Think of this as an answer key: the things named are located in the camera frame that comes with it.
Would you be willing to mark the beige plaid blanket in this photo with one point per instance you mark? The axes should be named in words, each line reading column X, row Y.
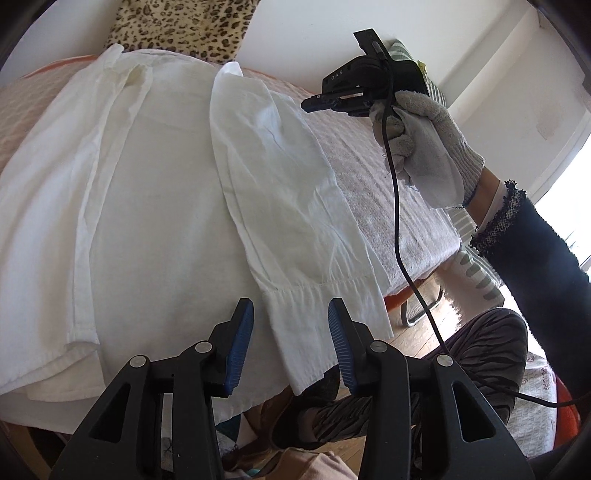
column 364, row 184

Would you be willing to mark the orange round object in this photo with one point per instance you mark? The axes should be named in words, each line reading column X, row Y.
column 569, row 410

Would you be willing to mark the green striped pillow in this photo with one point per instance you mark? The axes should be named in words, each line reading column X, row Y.
column 436, row 90

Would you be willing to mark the grey metal frame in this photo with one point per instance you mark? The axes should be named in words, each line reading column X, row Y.
column 422, row 318

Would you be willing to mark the leopard print plush bag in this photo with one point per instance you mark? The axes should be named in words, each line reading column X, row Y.
column 184, row 27

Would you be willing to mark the person's right hand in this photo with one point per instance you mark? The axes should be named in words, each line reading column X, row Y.
column 438, row 152

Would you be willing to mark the person's striped pants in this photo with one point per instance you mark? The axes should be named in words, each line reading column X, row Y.
column 461, row 341

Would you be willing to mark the white floral cloth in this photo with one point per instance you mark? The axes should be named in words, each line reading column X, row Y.
column 540, row 406

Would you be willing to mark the person's right forearm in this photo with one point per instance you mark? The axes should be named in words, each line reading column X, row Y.
column 531, row 258

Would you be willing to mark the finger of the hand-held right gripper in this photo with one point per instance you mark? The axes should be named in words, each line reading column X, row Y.
column 323, row 102

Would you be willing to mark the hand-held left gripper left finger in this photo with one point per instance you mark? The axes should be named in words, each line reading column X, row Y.
column 238, row 350

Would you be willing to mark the white shirt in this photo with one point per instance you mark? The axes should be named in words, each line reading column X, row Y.
column 161, row 184

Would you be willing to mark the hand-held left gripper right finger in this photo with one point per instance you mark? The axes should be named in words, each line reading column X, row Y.
column 339, row 350

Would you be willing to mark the grey patterned white cloth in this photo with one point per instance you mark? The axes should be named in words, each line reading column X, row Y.
column 480, row 277

